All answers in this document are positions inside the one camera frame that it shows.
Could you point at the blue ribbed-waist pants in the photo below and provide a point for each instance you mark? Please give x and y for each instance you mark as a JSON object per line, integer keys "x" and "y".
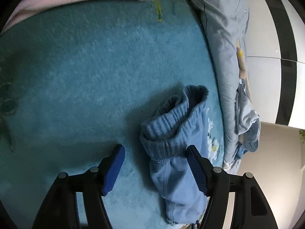
{"x": 171, "y": 179}

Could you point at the blue floral quilt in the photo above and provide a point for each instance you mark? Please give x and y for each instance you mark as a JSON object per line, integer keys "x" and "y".
{"x": 221, "y": 40}

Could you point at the beige garment with yellow print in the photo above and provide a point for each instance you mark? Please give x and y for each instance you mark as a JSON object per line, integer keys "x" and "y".
{"x": 241, "y": 64}

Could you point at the teal floral blanket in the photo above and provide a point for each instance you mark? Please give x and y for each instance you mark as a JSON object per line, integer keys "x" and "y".
{"x": 83, "y": 76}

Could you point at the white wardrobe with black stripe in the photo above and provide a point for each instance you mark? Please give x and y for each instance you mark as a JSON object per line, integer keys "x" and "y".
{"x": 262, "y": 88}

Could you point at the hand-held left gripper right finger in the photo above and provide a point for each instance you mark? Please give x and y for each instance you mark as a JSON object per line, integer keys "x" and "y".
{"x": 196, "y": 171}

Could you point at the blue fleece-lined garment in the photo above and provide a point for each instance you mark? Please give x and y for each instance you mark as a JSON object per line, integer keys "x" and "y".
{"x": 253, "y": 138}

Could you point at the green potted plant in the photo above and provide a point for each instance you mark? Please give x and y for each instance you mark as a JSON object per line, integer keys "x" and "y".
{"x": 302, "y": 136}

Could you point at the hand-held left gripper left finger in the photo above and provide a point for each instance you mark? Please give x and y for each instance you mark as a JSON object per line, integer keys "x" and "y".
{"x": 114, "y": 169}

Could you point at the light blue garment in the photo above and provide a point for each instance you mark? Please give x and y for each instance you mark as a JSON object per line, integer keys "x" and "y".
{"x": 245, "y": 109}

